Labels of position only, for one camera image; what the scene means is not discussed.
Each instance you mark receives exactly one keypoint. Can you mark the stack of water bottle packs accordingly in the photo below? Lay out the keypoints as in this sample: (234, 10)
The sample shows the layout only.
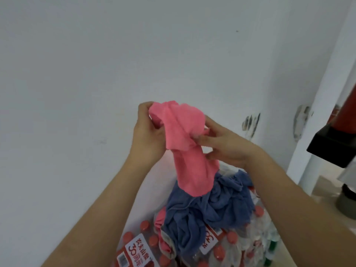
(250, 239)

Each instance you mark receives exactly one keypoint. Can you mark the person's left forearm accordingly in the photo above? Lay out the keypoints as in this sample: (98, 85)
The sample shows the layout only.
(91, 219)

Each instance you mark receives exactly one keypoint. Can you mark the person's right hand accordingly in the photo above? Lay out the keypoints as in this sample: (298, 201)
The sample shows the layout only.
(228, 144)

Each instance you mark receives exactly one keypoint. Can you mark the grey-blue towel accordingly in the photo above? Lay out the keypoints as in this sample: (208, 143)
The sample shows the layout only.
(205, 214)

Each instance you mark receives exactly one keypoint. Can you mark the person's left hand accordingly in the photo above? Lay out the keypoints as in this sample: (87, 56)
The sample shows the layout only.
(147, 141)

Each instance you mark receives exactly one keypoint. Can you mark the person's right forearm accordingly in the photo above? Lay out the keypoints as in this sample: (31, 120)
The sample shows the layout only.
(306, 225)

